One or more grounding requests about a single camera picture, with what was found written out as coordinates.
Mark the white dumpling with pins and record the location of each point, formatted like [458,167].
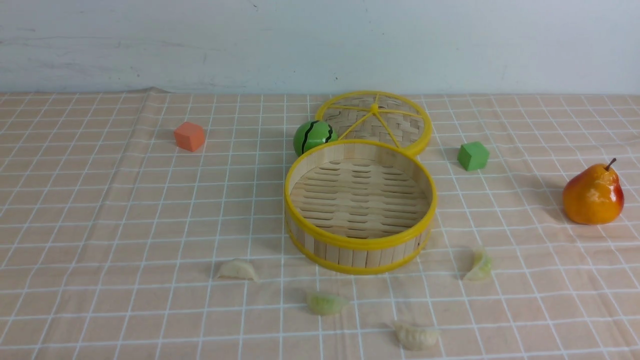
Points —
[238,269]
[415,338]

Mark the green dumpling front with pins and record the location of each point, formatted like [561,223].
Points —
[325,303]

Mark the pale green dumpling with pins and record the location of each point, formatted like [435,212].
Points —
[482,266]

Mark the bamboo steamer tray yellow rim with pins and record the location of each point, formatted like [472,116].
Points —
[359,207]

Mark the bamboo steamer lid yellow rim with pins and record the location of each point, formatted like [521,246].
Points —
[378,116]

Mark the green watermelon toy ball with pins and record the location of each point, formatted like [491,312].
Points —
[312,134]

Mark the orange foam cube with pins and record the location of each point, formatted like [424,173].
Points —
[189,136]

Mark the green foam cube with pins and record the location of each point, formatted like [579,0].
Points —
[473,156]

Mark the checkered beige tablecloth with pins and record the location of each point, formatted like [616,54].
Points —
[111,235]

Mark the orange yellow toy pear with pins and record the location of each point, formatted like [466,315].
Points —
[594,196]

